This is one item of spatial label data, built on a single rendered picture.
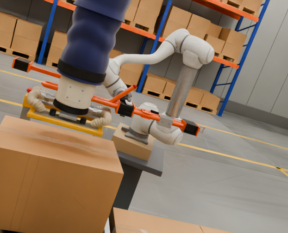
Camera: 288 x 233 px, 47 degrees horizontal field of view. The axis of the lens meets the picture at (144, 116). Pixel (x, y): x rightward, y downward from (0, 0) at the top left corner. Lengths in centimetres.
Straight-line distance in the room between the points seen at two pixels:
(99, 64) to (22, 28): 726
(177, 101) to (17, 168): 113
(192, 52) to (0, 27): 705
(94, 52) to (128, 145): 104
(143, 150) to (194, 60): 73
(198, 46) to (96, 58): 81
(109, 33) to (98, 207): 82
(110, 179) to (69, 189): 19
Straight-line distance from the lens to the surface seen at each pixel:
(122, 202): 255
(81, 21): 147
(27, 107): 214
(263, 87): 1242
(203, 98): 992
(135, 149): 234
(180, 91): 218
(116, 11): 147
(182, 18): 924
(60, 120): 150
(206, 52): 207
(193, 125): 167
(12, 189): 159
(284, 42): 1251
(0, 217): 167
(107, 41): 147
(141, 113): 161
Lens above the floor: 159
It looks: 14 degrees down
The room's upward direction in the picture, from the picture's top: 20 degrees clockwise
